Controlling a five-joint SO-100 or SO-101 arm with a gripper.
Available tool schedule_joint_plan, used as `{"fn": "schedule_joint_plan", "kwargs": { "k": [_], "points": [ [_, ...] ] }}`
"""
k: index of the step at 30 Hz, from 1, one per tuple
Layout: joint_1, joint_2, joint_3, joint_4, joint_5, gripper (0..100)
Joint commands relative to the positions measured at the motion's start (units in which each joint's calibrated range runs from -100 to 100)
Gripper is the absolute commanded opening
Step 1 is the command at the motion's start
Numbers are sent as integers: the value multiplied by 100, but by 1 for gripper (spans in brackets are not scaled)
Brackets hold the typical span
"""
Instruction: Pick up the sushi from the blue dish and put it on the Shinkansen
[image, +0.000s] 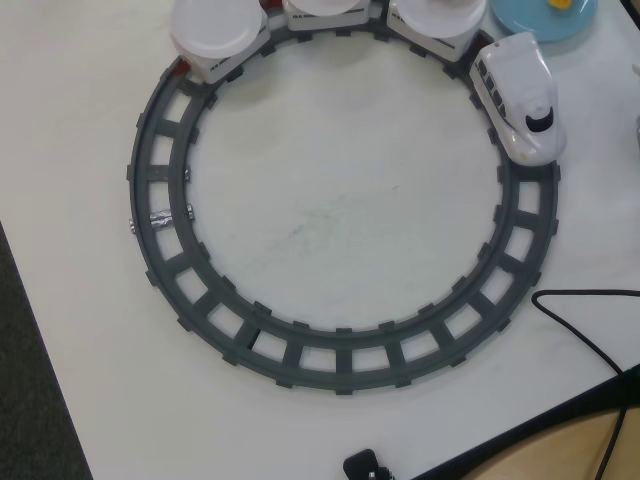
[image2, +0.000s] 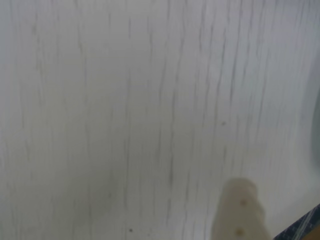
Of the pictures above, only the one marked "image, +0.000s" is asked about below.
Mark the white Shinkansen toy locomotive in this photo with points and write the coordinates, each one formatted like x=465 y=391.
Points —
x=510 y=70

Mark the light blue round dish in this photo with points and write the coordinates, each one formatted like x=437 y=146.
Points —
x=530 y=22

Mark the yellow egg sushi toy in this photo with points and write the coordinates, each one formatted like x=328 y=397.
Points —
x=560 y=4

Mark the gray circular toy train track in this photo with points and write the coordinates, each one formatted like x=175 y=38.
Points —
x=345 y=361

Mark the silver foil tape strip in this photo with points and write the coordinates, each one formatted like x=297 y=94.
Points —
x=161 y=219

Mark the black clamp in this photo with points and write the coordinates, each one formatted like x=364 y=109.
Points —
x=362 y=462

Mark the light wooden board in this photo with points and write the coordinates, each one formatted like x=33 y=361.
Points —
x=550 y=450

